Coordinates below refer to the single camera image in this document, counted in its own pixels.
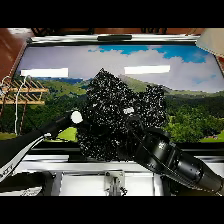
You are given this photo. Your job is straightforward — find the silver frame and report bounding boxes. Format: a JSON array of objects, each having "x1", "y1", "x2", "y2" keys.
[{"x1": 13, "y1": 153, "x2": 224, "y2": 197}]

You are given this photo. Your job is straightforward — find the black speckled garment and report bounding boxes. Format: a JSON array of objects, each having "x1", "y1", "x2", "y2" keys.
[{"x1": 76, "y1": 68, "x2": 168, "y2": 163}]

